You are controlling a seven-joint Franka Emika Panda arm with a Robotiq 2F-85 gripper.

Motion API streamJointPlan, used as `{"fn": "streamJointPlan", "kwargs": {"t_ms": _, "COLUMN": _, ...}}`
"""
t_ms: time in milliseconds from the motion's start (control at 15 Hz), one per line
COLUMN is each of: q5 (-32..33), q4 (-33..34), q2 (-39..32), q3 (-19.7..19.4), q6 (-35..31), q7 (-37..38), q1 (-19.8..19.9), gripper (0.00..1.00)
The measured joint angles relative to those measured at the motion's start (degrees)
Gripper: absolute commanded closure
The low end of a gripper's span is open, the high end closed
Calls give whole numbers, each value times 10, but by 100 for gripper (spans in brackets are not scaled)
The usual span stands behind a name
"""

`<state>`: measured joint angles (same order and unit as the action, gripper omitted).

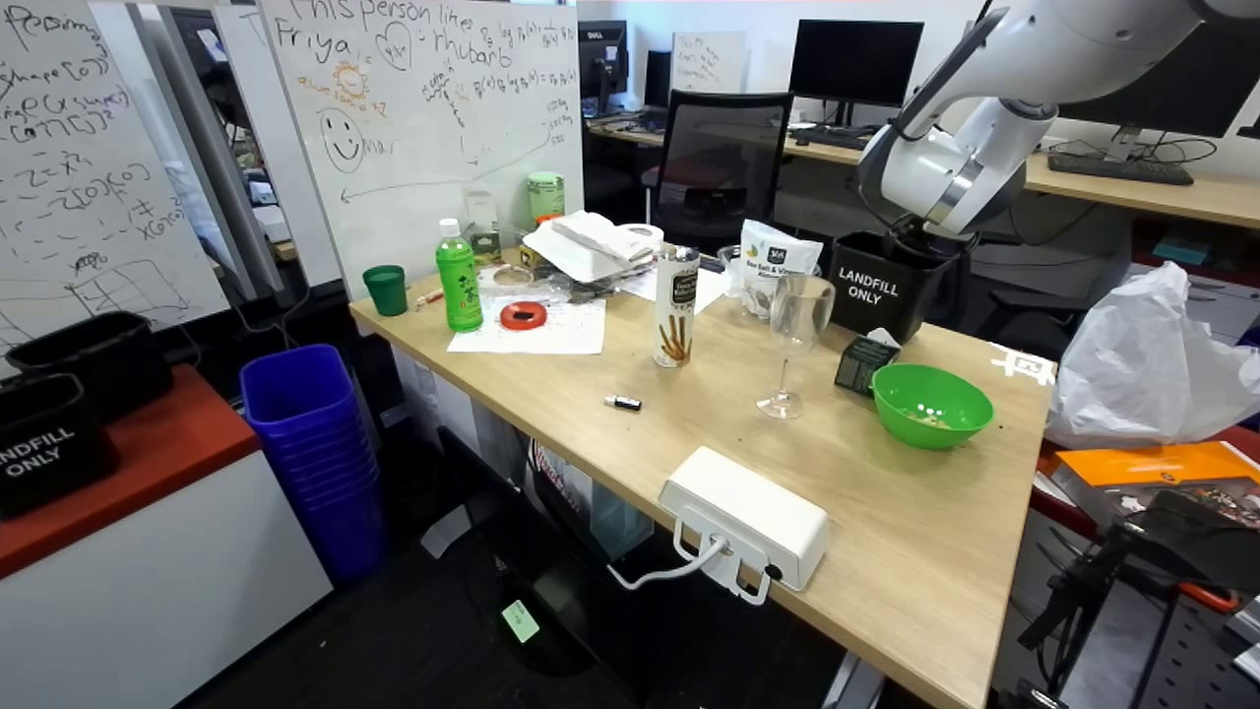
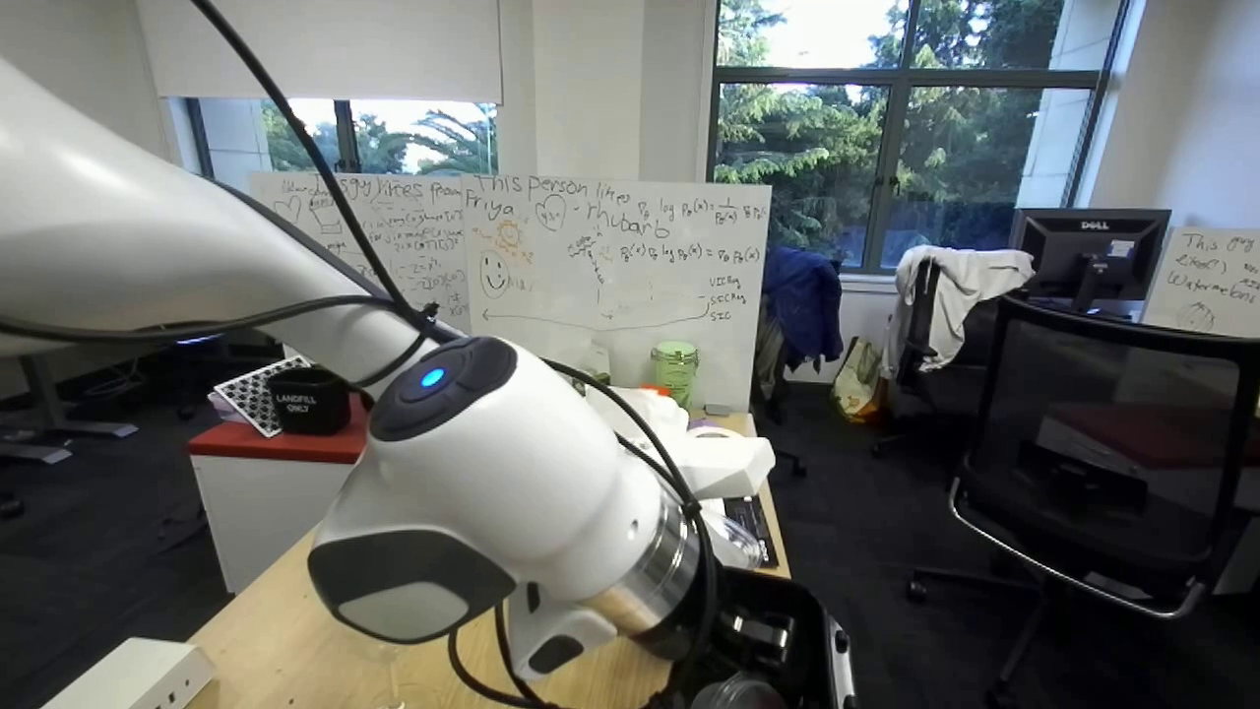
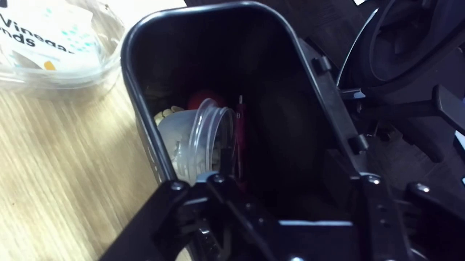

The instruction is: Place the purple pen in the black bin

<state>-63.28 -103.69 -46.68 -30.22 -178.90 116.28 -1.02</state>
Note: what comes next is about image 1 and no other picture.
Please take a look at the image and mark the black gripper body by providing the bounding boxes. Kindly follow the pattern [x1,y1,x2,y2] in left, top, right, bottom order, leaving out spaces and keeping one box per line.
[894,212,985,269]

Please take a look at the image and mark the black landfill bin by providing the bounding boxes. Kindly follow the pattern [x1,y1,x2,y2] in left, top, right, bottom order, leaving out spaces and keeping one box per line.
[828,232,960,345]
[0,366,117,518]

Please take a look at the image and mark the plain black bin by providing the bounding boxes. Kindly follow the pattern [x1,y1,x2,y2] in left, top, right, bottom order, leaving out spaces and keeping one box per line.
[3,307,177,424]

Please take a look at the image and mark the small black cube box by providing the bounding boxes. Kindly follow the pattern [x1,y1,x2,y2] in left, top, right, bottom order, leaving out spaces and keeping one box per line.
[830,330,905,400]

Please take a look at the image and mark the green plastic bowl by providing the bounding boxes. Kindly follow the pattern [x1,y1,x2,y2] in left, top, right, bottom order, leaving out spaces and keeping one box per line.
[867,359,995,458]

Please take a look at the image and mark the white packet with black label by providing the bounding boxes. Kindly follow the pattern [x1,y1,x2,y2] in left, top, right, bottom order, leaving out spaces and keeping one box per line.
[735,215,830,330]

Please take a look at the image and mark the clear wine glass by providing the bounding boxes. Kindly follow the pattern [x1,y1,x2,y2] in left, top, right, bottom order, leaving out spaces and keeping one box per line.
[754,265,828,422]

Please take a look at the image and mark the black mesh office chair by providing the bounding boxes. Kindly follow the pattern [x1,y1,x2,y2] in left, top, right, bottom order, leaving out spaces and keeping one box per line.
[641,86,798,260]

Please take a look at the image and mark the white plastic bag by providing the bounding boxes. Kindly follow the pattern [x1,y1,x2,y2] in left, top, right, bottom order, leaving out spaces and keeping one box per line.
[1042,260,1260,454]

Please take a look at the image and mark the wooden office desk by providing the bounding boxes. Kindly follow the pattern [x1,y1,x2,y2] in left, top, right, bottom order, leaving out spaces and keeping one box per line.
[583,114,1260,235]

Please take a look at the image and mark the tall glass with hand print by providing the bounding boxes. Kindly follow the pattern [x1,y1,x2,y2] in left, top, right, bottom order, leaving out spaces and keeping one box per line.
[655,242,705,372]

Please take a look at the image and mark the large black computer monitor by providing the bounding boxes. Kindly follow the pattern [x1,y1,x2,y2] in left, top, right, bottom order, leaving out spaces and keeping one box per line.
[1042,22,1260,187]

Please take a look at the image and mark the orange folder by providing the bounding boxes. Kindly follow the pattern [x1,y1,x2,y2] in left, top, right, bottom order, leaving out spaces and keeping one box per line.
[1052,435,1260,496]

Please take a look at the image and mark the white power box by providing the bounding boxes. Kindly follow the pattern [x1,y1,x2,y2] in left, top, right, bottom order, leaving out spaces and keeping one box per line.
[655,439,834,611]

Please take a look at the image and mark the white paper stack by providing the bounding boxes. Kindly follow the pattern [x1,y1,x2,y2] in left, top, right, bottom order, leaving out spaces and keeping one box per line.
[520,208,668,287]

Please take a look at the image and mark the black metal stand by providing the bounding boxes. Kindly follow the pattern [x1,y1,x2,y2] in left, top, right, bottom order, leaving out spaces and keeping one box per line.
[1011,518,1260,709]

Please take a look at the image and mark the small dark monitor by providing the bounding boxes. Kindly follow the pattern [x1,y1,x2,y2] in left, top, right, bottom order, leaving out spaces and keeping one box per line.
[575,14,634,107]

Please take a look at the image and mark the white paper sheet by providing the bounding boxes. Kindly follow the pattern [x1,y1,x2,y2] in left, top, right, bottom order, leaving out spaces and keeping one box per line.
[447,287,615,363]

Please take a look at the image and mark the clear plastic bottle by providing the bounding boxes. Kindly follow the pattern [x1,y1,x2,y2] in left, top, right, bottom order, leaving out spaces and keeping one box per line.
[458,186,507,260]

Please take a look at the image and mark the green plastic bottle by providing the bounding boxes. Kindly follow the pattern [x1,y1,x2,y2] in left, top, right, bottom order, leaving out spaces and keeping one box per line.
[432,215,490,334]

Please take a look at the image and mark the whiteboard with smiley drawing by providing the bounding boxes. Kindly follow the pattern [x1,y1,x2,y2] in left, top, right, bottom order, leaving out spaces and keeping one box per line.
[256,0,592,290]

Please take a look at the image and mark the small green cup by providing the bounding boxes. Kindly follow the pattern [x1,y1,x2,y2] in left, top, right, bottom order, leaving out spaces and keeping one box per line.
[361,260,415,320]

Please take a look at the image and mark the green white floor label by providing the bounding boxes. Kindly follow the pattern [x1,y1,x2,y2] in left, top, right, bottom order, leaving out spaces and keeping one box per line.
[498,596,544,651]

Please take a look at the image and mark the stacked blue bins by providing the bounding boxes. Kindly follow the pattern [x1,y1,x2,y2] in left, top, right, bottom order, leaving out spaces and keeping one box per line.
[235,337,395,590]

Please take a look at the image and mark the whiteboard with black writing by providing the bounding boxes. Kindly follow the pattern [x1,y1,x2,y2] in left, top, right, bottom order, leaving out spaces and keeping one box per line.
[0,0,235,363]

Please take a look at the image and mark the white cabinet with red top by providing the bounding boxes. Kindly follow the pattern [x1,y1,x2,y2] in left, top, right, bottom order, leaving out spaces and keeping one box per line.
[0,363,338,709]

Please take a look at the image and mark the white cable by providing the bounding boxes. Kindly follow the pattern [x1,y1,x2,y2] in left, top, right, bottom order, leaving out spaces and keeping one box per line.
[601,530,729,596]

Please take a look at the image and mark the red tape ring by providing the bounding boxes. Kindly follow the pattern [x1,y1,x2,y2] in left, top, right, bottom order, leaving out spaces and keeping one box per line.
[498,294,552,334]

